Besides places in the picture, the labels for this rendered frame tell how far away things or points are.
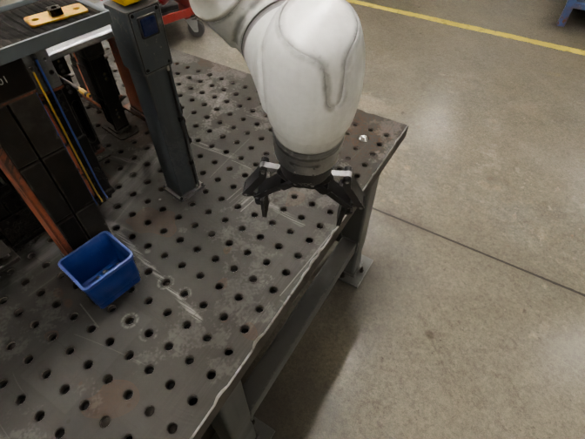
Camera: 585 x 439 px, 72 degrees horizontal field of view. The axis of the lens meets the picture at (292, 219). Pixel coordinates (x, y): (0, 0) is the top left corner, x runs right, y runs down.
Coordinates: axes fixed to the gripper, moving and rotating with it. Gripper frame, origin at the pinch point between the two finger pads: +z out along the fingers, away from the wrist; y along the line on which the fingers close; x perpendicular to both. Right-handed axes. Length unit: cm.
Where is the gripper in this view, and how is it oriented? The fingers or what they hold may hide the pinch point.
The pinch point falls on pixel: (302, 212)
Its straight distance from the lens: 72.6
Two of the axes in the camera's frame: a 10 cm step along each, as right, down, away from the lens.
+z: -0.1, 3.9, 9.2
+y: 9.9, 1.2, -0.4
